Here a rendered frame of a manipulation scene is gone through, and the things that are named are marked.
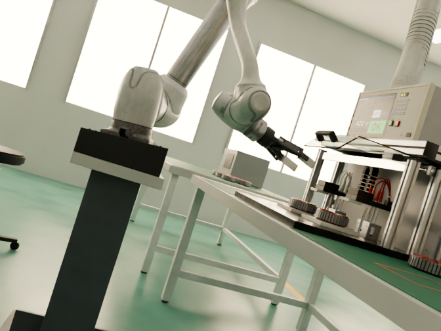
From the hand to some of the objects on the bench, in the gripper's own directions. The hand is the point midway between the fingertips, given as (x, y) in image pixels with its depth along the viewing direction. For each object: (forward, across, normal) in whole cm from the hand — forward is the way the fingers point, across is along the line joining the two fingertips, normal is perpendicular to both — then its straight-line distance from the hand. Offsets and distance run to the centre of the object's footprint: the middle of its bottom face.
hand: (302, 165), depth 172 cm
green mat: (+38, +68, -22) cm, 80 cm away
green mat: (+34, -59, +2) cm, 68 cm away
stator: (+12, -8, -12) cm, 19 cm away
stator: (+13, +16, -16) cm, 26 cm away
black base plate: (+15, +4, -17) cm, 23 cm away
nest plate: (+13, -8, -13) cm, 20 cm away
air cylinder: (+27, +16, -13) cm, 34 cm away
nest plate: (+13, +16, -18) cm, 27 cm away
